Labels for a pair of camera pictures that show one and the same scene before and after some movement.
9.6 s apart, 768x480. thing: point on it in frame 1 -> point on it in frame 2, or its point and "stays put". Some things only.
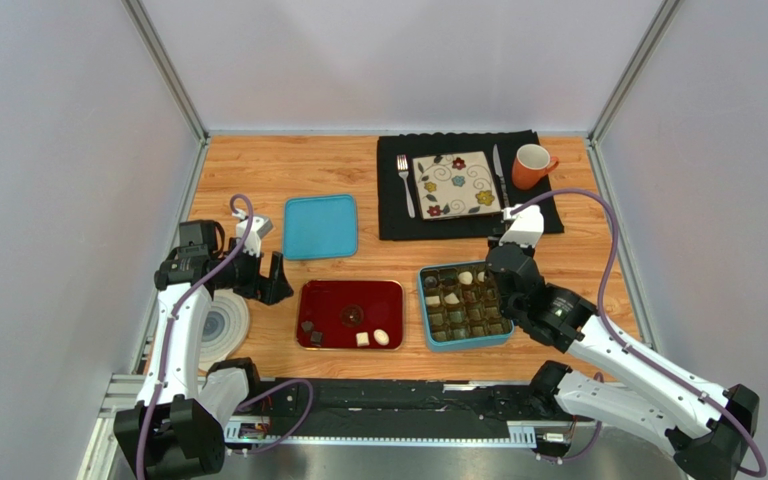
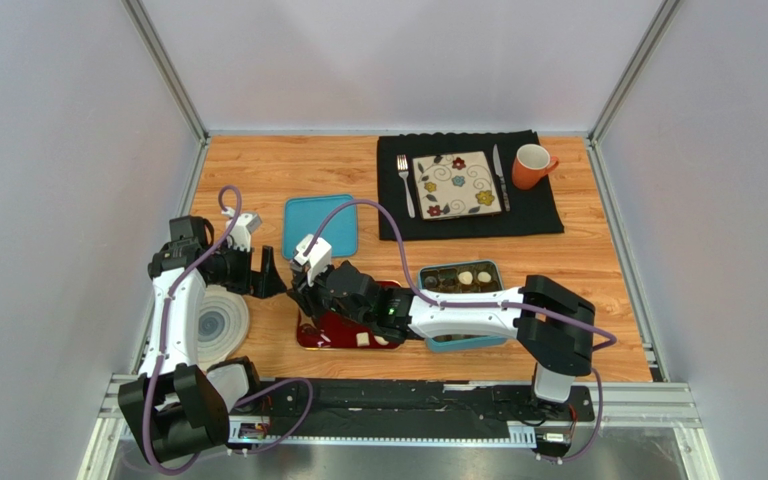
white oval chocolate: (465, 277) stays put
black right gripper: (507, 267) -> (311, 301)
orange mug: (532, 162) stays put
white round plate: (225, 329) stays put
